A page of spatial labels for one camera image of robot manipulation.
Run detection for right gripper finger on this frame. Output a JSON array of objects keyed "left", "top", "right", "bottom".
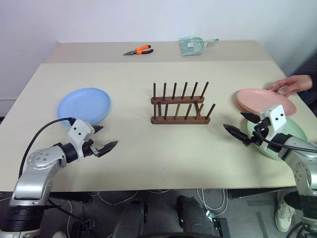
[
  {"left": 240, "top": 112, "right": 264, "bottom": 123},
  {"left": 223, "top": 123, "right": 249, "bottom": 143}
]

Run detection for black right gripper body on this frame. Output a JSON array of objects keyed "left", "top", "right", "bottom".
[{"left": 243, "top": 118, "right": 271, "bottom": 147}]

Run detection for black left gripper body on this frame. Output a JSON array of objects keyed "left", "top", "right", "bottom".
[{"left": 82, "top": 139, "right": 101, "bottom": 158}]

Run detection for pink red plate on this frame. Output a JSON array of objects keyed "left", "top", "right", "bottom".
[{"left": 236, "top": 88, "right": 298, "bottom": 118}]

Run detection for wooden dish rack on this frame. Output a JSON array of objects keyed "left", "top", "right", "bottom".
[{"left": 151, "top": 81, "right": 216, "bottom": 125}]

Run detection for person's bare hand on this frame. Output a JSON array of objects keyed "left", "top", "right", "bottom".
[{"left": 265, "top": 75, "right": 314, "bottom": 98}]

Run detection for blue plate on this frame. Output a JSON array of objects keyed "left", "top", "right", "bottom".
[{"left": 57, "top": 87, "right": 112, "bottom": 128}]

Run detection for light green plate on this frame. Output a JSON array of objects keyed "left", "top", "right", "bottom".
[{"left": 246, "top": 117, "right": 309, "bottom": 162}]

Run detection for person's dark sleeve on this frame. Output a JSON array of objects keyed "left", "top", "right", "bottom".
[{"left": 293, "top": 53, "right": 317, "bottom": 119}]

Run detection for white sneaker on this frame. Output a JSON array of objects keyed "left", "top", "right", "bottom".
[{"left": 274, "top": 190, "right": 297, "bottom": 233}]

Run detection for dark rounded robot leg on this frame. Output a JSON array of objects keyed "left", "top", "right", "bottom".
[
  {"left": 112, "top": 198, "right": 150, "bottom": 238},
  {"left": 175, "top": 195, "right": 216, "bottom": 238}
]

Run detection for clear plastic bag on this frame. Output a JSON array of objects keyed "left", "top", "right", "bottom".
[{"left": 178, "top": 36, "right": 220, "bottom": 57}]

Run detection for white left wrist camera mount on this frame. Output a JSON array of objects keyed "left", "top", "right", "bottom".
[{"left": 67, "top": 119, "right": 96, "bottom": 162}]

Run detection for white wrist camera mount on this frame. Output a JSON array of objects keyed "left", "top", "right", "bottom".
[
  {"left": 67, "top": 119, "right": 96, "bottom": 162},
  {"left": 261, "top": 104, "right": 288, "bottom": 152}
]

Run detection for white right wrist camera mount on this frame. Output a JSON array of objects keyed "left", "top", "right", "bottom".
[{"left": 261, "top": 104, "right": 288, "bottom": 152}]

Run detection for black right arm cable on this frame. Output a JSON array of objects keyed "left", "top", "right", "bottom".
[{"left": 254, "top": 125, "right": 317, "bottom": 151}]

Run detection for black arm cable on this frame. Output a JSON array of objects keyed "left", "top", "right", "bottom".
[
  {"left": 18, "top": 117, "right": 76, "bottom": 179},
  {"left": 254, "top": 125, "right": 317, "bottom": 151}
]

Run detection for black table frame bar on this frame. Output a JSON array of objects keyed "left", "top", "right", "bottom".
[{"left": 48, "top": 191, "right": 93, "bottom": 205}]

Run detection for white floor cable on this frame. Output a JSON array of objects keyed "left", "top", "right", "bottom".
[
  {"left": 196, "top": 188, "right": 228, "bottom": 217},
  {"left": 91, "top": 189, "right": 140, "bottom": 207}
]

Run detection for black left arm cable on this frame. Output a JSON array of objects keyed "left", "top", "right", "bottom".
[{"left": 18, "top": 117, "right": 76, "bottom": 179}]

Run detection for black floor cable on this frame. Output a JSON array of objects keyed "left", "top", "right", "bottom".
[{"left": 46, "top": 198, "right": 96, "bottom": 238}]

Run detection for orange handled pliers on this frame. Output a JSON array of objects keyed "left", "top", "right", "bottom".
[{"left": 123, "top": 44, "right": 155, "bottom": 57}]

